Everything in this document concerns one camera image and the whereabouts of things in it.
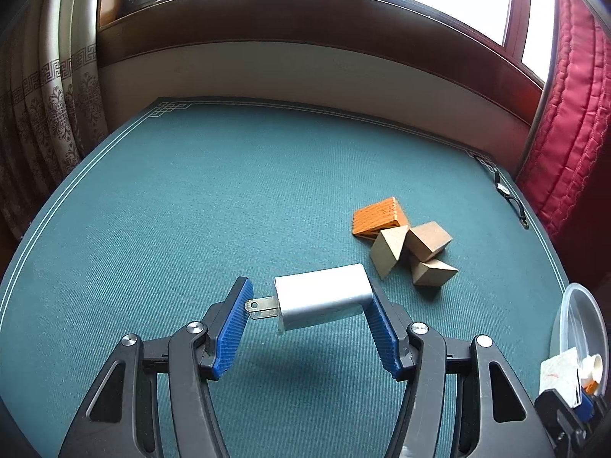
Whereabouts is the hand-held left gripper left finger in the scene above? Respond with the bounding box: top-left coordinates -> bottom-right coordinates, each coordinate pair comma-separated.
57,276 -> 255,458

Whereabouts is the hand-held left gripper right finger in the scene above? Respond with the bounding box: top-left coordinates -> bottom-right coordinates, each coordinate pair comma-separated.
364,279 -> 554,458

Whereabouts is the white striped triangular block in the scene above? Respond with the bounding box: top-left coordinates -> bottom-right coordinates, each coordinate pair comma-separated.
540,348 -> 582,404

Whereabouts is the cream round jar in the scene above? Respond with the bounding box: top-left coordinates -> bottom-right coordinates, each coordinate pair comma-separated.
579,353 -> 605,385

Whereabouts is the white plug charger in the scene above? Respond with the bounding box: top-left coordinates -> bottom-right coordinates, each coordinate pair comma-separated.
246,263 -> 373,334

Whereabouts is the clear plastic container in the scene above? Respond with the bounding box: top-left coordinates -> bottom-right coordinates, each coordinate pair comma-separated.
549,283 -> 606,392

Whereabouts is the tan wooden block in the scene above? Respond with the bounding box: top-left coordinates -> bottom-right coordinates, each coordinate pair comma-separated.
370,226 -> 411,278
411,258 -> 459,288
405,222 -> 453,263

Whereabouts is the small orange wedge block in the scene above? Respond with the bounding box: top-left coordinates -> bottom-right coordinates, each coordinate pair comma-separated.
352,197 -> 410,244

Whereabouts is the teal table mat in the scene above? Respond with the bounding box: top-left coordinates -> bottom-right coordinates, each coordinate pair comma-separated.
0,97 -> 574,458

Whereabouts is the red quilted curtain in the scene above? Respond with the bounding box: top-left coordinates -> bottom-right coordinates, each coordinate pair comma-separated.
516,0 -> 611,292

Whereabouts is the beige patterned curtain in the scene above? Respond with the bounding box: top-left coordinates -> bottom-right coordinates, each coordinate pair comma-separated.
0,0 -> 110,244

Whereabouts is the brown wooden window frame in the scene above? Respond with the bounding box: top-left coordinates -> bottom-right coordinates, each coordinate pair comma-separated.
95,0 -> 557,91

